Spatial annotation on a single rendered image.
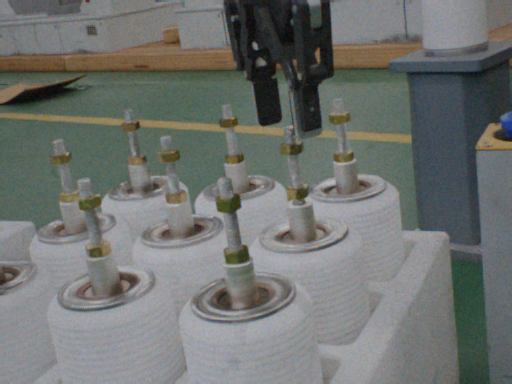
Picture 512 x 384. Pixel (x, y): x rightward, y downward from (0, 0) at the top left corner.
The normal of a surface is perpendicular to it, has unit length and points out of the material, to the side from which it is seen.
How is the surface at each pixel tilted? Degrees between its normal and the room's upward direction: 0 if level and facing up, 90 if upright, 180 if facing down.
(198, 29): 90
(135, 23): 90
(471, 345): 0
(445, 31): 90
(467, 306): 0
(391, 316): 0
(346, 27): 90
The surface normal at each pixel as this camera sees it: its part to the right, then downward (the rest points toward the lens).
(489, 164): -0.41, 0.33
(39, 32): -0.64, 0.31
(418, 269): -0.14, -0.95
